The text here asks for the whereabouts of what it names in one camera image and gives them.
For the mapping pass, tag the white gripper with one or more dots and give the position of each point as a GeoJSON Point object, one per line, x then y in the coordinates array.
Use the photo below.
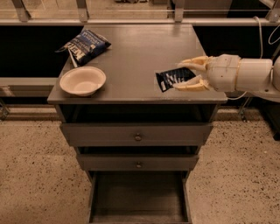
{"type": "Point", "coordinates": [224, 73]}

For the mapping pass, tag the dark blue rxbar wrapper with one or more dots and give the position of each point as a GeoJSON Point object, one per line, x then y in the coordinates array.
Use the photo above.
{"type": "Point", "coordinates": [167, 79]}

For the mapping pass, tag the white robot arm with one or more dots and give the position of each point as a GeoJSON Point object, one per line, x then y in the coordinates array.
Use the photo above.
{"type": "Point", "coordinates": [259, 77]}

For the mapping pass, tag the grey top drawer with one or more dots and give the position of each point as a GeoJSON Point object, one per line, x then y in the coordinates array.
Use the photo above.
{"type": "Point", "coordinates": [123, 134]}

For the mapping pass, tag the brass top drawer knob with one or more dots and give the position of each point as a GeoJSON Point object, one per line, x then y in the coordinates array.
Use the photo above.
{"type": "Point", "coordinates": [138, 137]}

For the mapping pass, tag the grey wooden drawer cabinet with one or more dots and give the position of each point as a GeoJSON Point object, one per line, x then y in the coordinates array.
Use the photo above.
{"type": "Point", "coordinates": [131, 93]}

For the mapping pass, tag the grey middle drawer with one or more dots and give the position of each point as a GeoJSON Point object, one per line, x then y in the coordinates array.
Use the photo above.
{"type": "Point", "coordinates": [127, 162]}

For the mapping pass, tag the grey open bottom drawer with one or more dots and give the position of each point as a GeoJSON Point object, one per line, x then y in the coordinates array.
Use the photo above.
{"type": "Point", "coordinates": [139, 197]}

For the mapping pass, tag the white paper bowl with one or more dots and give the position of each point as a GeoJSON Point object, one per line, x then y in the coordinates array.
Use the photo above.
{"type": "Point", "coordinates": [82, 81]}

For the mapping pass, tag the blue chip bag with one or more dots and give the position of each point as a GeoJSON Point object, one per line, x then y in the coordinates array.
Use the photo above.
{"type": "Point", "coordinates": [85, 46]}

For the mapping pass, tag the metal railing frame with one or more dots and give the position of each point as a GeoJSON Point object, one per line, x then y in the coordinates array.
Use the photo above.
{"type": "Point", "coordinates": [89, 12]}

